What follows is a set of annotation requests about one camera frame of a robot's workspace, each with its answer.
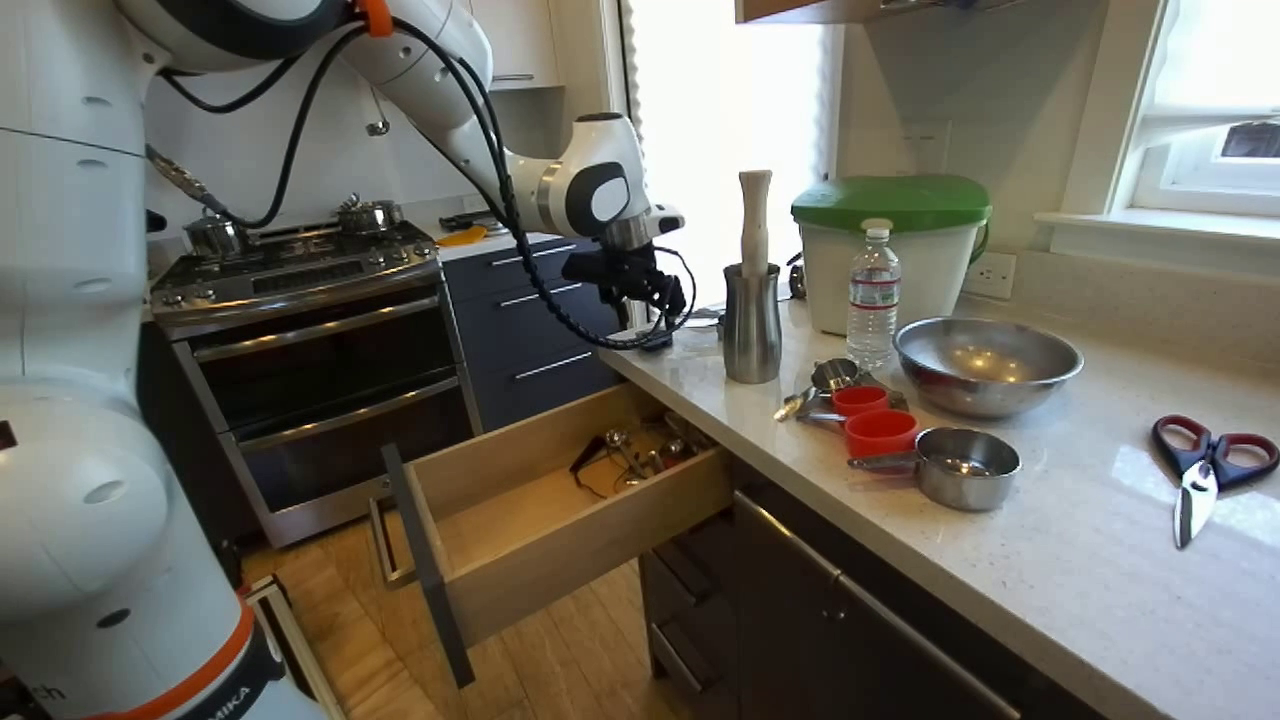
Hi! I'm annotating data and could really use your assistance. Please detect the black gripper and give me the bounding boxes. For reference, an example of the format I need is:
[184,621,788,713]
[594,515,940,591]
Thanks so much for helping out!
[563,239,694,352]

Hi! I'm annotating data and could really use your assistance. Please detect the wooden kitchen drawer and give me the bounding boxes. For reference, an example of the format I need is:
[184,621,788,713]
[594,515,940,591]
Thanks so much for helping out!
[369,378,736,692]

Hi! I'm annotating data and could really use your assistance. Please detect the clear glass dish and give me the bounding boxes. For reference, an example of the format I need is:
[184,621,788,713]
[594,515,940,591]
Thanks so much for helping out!
[681,303,729,342]

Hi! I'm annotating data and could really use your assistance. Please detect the stainless steel cup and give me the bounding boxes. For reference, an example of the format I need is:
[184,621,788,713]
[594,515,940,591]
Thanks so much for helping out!
[722,261,788,389]

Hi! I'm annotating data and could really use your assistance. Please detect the dark blue cabinet drawers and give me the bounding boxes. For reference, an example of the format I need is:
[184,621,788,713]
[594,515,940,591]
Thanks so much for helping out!
[436,237,632,431]

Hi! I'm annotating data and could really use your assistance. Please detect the pale wooden pestle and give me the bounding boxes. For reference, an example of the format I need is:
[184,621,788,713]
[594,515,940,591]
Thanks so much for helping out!
[736,168,776,280]

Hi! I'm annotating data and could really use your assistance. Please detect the clear plastic water bottle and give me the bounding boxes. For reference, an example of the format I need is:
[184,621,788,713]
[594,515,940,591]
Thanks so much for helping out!
[845,215,906,375]

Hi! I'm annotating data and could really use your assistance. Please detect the small red measuring cup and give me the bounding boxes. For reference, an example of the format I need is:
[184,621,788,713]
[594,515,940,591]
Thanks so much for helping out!
[829,378,897,420]

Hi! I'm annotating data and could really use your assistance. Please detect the large red measuring cup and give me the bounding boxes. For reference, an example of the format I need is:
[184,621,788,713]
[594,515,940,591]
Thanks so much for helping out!
[840,403,924,465]

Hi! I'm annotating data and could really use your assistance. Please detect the white container green lid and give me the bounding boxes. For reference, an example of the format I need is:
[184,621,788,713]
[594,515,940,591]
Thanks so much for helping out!
[788,171,996,341]

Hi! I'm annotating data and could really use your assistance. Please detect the steel pot with lid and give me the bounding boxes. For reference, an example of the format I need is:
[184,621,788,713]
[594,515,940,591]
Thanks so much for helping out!
[331,197,404,239]
[179,207,251,264]

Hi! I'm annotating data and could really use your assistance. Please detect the stainless steel stove oven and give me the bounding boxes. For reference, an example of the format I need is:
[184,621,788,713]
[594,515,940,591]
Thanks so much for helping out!
[145,215,483,551]

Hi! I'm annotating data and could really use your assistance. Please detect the stainless steel mixing bowl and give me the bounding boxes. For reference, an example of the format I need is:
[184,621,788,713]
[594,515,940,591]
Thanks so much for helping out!
[892,311,1087,422]

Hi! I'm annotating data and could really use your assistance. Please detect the dark grey lower cabinet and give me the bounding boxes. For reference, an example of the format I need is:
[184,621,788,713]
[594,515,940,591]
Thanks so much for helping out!
[637,455,1114,720]

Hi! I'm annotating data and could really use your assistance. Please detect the large steel measuring cup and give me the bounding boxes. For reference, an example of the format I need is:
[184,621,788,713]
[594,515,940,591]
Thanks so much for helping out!
[845,422,1026,515]

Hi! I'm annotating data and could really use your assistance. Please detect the white framed window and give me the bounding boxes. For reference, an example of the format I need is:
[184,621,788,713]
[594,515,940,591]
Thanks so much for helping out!
[1117,0,1280,224]

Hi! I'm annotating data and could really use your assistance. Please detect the white wall outlet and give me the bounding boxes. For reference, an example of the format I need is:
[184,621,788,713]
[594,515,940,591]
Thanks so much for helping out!
[964,247,1022,303]

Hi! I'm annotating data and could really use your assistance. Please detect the red black handled scissors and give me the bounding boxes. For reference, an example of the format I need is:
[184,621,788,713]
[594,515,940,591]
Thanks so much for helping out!
[1149,412,1280,551]

